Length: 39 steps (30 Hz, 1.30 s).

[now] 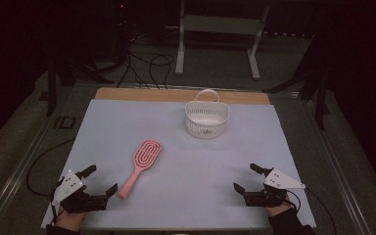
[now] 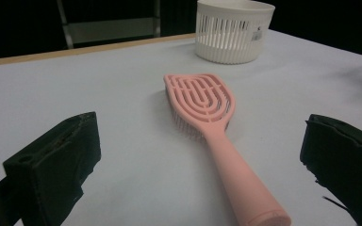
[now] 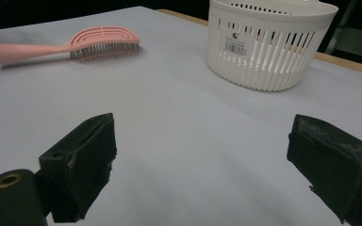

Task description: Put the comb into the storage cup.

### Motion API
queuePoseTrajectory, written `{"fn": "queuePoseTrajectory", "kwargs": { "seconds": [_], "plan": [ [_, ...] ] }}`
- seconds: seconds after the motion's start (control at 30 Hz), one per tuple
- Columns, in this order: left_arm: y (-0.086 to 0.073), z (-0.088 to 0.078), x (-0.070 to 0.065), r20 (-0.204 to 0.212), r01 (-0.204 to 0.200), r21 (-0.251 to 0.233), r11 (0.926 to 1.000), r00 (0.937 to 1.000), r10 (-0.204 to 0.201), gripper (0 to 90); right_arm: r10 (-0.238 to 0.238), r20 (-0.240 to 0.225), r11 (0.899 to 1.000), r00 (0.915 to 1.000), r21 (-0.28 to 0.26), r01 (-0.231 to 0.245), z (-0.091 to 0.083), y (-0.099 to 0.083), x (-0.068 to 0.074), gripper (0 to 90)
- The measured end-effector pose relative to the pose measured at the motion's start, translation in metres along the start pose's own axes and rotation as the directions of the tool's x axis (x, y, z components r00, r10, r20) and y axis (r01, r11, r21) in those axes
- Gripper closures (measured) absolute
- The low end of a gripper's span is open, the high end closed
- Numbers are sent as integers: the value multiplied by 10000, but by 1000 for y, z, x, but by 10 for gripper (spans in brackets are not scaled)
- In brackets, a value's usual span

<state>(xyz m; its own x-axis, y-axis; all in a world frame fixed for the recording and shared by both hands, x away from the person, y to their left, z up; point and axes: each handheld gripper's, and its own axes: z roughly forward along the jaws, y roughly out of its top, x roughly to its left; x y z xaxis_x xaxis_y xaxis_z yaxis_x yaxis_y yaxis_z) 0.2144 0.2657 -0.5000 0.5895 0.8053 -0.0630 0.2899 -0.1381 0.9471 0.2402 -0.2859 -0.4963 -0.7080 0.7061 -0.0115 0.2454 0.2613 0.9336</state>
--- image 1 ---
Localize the person's right hand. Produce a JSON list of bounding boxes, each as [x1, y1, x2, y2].
[[266, 200, 295, 217]]

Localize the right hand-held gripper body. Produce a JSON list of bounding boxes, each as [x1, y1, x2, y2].
[[243, 167, 306, 209]]

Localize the white perforated basket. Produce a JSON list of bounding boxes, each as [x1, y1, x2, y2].
[[184, 88, 230, 141]]

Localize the black floor cables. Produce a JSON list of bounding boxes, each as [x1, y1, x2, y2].
[[117, 30, 176, 91]]

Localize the pink hairbrush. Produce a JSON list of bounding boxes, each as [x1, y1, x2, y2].
[[117, 139, 163, 200]]

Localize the black tripod stand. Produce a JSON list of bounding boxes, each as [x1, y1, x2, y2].
[[261, 30, 332, 131], [38, 53, 116, 118]]

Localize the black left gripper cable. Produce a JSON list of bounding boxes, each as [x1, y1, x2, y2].
[[24, 138, 76, 199]]

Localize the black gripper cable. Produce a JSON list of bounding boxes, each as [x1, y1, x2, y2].
[[286, 186, 338, 235], [24, 138, 76, 199]]

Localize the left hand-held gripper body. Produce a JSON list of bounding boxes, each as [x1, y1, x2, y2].
[[51, 170, 109, 215]]

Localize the person's left hand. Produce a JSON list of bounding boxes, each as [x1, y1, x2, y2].
[[55, 209, 87, 232]]

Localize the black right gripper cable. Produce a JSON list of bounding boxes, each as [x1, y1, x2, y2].
[[286, 186, 338, 235]]

